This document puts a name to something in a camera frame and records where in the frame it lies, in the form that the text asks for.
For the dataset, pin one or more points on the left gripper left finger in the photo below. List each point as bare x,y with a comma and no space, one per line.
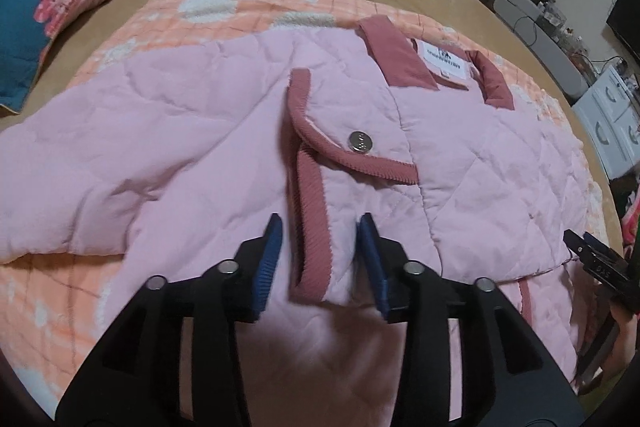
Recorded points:
170,358

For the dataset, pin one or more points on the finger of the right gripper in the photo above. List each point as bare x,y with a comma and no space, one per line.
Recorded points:
587,248

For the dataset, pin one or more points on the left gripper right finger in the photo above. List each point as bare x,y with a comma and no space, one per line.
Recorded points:
469,359

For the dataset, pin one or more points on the pink quilted jacket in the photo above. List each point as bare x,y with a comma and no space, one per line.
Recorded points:
486,189

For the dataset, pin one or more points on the person right hand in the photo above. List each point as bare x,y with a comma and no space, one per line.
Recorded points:
614,348

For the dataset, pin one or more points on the pink cartoon cloth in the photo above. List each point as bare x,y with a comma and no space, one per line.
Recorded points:
630,220

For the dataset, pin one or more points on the white drawer cabinet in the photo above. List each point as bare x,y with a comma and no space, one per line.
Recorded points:
610,114

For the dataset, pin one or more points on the tan bed sheet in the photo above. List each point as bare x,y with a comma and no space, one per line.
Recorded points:
179,152

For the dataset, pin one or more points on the black wall television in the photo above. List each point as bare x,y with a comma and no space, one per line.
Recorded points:
624,21

